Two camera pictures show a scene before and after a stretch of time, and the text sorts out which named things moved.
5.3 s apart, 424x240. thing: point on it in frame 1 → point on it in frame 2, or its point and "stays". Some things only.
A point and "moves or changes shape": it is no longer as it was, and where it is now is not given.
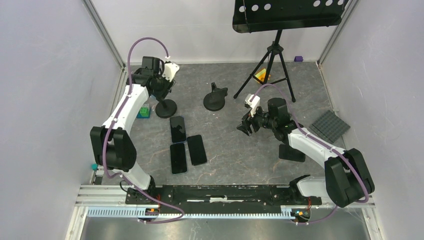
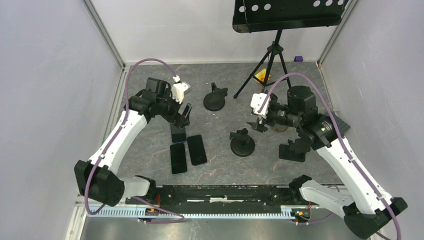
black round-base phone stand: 215,100 stays
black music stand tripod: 254,16 stays
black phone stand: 166,108 moves or changes shape
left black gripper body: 164,86 → 169,110
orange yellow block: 261,75 stays
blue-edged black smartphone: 178,129 stays
